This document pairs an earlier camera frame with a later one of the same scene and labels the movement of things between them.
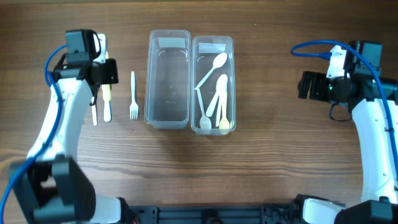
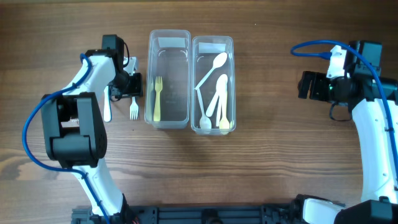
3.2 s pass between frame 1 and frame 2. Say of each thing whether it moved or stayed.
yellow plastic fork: moved
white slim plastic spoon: stayed
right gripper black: stayed
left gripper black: moved
